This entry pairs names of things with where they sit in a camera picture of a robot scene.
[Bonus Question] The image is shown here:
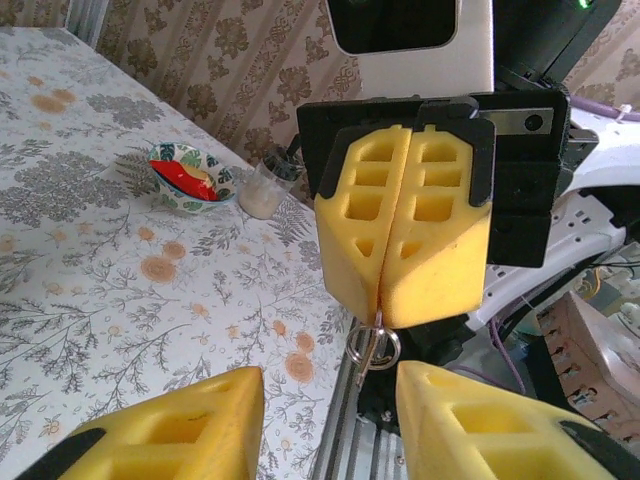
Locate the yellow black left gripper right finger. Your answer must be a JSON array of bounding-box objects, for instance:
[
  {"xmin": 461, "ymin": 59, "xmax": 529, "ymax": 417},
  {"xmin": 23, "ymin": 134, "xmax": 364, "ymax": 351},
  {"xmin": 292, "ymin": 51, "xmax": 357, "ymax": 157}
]
[{"xmin": 396, "ymin": 360, "xmax": 626, "ymax": 480}]

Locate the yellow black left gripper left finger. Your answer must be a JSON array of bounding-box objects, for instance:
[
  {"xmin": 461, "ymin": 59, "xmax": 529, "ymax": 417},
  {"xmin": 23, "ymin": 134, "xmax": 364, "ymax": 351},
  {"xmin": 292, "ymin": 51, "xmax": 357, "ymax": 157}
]
[{"xmin": 19, "ymin": 366, "xmax": 265, "ymax": 480}]

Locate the silver key with ring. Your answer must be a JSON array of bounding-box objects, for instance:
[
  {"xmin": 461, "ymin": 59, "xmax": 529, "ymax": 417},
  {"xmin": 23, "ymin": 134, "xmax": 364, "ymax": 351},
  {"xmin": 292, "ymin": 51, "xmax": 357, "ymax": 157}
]
[{"xmin": 344, "ymin": 309, "xmax": 402, "ymax": 390}]

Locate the clear jar with black lid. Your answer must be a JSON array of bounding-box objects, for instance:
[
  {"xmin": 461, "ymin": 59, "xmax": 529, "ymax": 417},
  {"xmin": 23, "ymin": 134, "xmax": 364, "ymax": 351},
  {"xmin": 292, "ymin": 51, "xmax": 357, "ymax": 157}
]
[{"xmin": 238, "ymin": 148, "xmax": 304, "ymax": 220}]

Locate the pink perforated block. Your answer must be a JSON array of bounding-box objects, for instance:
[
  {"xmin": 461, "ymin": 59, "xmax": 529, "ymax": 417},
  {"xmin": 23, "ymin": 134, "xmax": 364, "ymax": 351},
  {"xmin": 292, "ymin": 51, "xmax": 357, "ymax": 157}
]
[{"xmin": 537, "ymin": 291, "xmax": 640, "ymax": 444}]

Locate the red snack packet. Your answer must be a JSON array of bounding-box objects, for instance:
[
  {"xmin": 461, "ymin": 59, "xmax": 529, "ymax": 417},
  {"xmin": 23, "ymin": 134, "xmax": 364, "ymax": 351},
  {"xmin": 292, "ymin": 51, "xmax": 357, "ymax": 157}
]
[{"xmin": 149, "ymin": 159, "xmax": 219, "ymax": 201}]

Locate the long aluminium base rail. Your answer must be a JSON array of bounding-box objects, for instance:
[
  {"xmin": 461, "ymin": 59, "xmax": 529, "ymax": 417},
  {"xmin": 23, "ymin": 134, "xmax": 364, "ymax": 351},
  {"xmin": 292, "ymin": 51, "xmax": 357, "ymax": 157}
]
[{"xmin": 312, "ymin": 349, "xmax": 412, "ymax": 480}]

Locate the aluminium corner post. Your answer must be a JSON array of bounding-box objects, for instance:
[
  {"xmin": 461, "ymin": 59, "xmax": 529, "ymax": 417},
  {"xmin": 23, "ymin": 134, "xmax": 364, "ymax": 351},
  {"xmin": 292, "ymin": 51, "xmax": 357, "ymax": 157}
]
[{"xmin": 64, "ymin": 0, "xmax": 104, "ymax": 51}]

